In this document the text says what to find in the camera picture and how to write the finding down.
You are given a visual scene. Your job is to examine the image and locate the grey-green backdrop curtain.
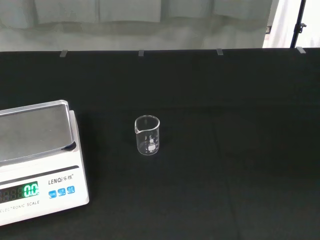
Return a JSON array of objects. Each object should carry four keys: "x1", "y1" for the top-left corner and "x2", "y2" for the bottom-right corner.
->
[{"x1": 0, "y1": 0, "x2": 274, "y2": 53}]

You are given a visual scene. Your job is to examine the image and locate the black tripod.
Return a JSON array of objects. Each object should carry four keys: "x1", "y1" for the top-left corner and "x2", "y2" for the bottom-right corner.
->
[{"x1": 289, "y1": 0, "x2": 308, "y2": 48}]

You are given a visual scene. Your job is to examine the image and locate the black bench cloth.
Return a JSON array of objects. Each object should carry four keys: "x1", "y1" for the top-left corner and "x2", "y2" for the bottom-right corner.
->
[{"x1": 0, "y1": 46, "x2": 320, "y2": 240}]

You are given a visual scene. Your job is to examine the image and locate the white electronic balance, steel pan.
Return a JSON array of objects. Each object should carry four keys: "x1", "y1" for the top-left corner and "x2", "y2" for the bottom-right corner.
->
[{"x1": 0, "y1": 99, "x2": 90, "y2": 227}]

